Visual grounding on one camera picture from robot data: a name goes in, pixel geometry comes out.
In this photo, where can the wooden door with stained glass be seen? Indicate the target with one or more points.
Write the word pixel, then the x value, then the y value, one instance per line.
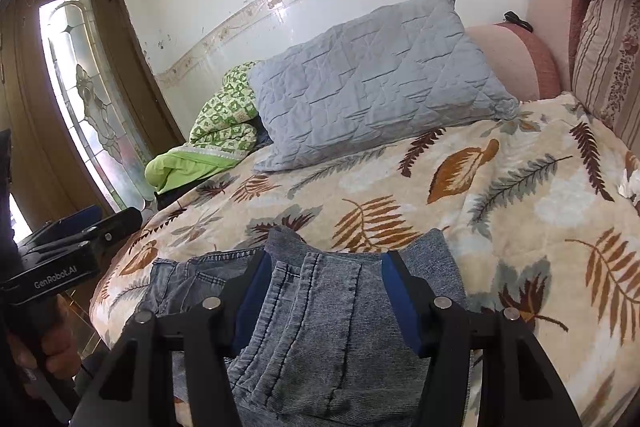
pixel 30 72

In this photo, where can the green patterned quilt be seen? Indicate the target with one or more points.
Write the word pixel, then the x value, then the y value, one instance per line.
pixel 225 117

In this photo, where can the striped floral cushion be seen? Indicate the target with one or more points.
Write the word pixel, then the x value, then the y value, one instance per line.
pixel 610 57

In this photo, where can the person's left hand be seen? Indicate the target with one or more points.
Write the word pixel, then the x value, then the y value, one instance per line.
pixel 62 347

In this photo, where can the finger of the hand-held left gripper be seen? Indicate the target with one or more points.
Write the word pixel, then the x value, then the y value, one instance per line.
pixel 75 218
pixel 120 224

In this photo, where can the dark cloth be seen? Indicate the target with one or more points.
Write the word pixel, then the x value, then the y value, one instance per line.
pixel 167 199

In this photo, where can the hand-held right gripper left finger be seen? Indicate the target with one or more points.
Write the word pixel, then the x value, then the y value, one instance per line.
pixel 252 302

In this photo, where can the small black object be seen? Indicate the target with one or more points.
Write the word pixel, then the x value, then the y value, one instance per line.
pixel 517 21

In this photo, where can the grey denim pants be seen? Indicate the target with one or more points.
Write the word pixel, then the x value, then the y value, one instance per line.
pixel 320 332

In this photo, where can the grey quilted pillow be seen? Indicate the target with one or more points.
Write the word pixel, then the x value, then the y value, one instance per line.
pixel 380 82

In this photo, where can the leaf print blanket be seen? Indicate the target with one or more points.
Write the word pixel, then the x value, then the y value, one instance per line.
pixel 500 232

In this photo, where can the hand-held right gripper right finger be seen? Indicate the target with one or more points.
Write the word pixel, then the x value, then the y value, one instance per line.
pixel 400 302

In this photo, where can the white crumpled tissue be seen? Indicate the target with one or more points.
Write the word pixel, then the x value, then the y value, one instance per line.
pixel 631 184

